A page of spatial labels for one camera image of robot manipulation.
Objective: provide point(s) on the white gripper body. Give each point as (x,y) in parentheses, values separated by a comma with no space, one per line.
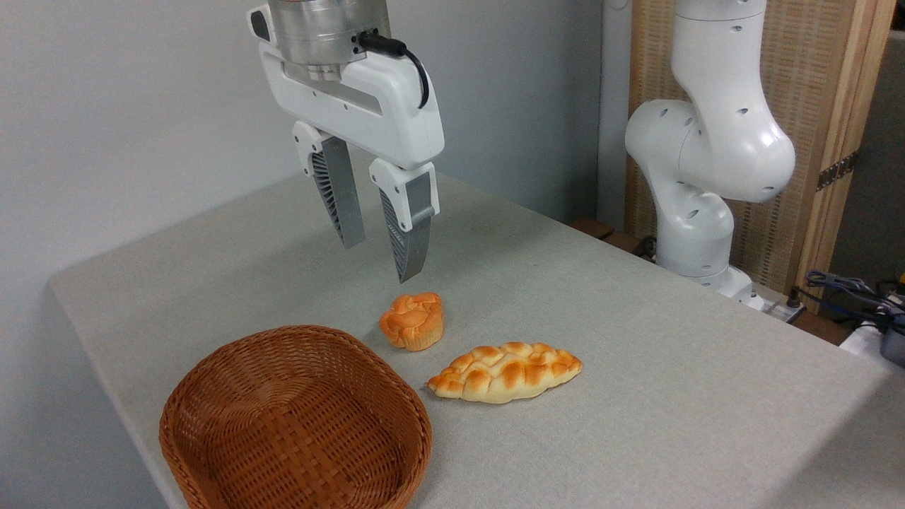
(396,113)

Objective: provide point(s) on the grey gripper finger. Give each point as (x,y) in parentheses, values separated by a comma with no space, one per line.
(343,191)
(417,233)

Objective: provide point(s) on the orange muffin-shaped bread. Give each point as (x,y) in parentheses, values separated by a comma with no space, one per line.
(411,322)

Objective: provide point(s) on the black plug at robot base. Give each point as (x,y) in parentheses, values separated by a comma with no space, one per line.
(795,298)

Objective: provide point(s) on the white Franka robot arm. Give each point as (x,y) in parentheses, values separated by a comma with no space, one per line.
(707,141)

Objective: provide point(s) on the braided golden bread loaf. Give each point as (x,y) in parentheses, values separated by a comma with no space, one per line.
(505,371)

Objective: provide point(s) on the brown woven wicker basket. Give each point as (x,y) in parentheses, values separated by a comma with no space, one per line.
(297,424)

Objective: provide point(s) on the wooden folding screen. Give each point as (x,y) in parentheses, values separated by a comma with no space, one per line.
(813,71)

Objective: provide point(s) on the dark metal screen hinge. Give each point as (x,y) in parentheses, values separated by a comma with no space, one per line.
(838,170)

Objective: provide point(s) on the blue-grey box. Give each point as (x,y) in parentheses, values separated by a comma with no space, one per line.
(894,343)

